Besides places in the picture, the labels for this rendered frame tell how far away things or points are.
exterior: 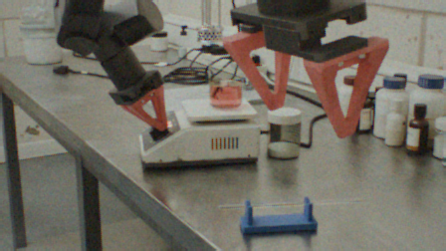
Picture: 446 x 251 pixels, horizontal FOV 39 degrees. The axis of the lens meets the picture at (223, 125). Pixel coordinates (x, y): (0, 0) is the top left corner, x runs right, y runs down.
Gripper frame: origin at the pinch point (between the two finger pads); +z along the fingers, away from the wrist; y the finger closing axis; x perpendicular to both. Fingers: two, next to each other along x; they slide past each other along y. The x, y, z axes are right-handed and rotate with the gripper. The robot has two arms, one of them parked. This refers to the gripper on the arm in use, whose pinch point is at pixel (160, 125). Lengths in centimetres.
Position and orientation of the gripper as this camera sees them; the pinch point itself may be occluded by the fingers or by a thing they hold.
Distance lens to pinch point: 109.0
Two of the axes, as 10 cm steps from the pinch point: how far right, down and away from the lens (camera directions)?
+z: 5.0, 8.1, 3.2
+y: -4.9, -0.4, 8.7
